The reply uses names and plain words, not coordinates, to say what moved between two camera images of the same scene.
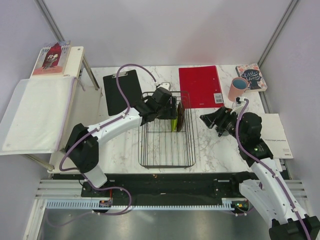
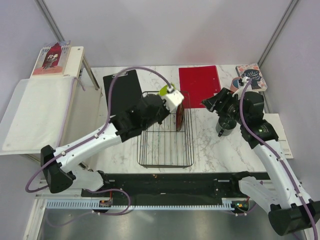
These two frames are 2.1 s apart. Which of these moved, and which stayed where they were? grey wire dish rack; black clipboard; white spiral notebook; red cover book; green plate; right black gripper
Moved: green plate; right black gripper
Stayed: white spiral notebook; black clipboard; red cover book; grey wire dish rack
